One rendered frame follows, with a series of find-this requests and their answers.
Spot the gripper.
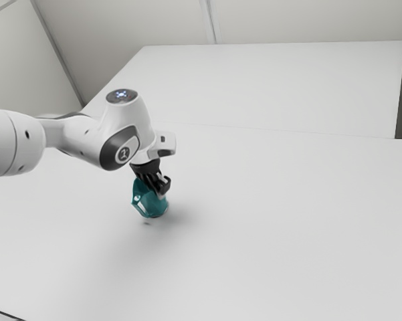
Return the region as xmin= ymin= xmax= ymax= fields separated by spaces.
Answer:
xmin=129 ymin=158 xmax=172 ymax=201

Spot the teal faceted mug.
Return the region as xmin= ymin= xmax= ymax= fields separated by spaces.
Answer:
xmin=130 ymin=178 xmax=170 ymax=219

